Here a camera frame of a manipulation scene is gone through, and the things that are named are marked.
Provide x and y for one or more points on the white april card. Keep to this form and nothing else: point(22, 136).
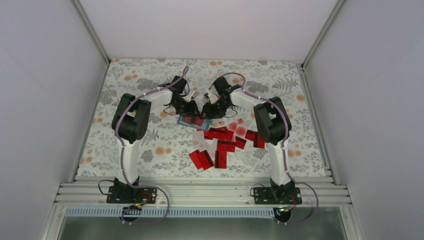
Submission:
point(199, 141)

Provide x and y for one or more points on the white card red dot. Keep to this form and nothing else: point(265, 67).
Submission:
point(240, 131)

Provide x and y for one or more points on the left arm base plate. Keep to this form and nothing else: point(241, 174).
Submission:
point(121, 195)

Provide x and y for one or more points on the red card front left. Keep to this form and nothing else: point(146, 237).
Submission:
point(201, 159)

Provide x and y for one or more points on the red card centre pile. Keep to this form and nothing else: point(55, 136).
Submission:
point(226, 146)

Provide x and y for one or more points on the teal leather card holder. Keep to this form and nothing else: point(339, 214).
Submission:
point(206, 125)

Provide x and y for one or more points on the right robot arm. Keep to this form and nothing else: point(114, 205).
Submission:
point(272, 124)

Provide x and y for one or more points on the red card pile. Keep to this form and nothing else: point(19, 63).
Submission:
point(221, 133)
point(226, 146)

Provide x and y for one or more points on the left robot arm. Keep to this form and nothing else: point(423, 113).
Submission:
point(131, 119)

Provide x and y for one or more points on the red card top pile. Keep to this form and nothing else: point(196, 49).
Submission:
point(221, 133)

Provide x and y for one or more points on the aluminium rail frame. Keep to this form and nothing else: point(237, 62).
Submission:
point(205, 191)

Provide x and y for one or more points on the floral table mat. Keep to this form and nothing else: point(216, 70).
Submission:
point(164, 150)

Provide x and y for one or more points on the perforated cable tray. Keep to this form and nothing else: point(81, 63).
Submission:
point(172, 212)

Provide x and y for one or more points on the red card front middle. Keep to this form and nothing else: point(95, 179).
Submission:
point(220, 161)

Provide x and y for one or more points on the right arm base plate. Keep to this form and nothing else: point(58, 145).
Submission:
point(265, 196)

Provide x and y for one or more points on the red card right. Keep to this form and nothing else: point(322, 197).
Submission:
point(255, 137)

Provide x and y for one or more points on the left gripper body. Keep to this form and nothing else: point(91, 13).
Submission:
point(182, 108)

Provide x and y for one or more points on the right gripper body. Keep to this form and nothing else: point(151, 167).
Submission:
point(218, 111)

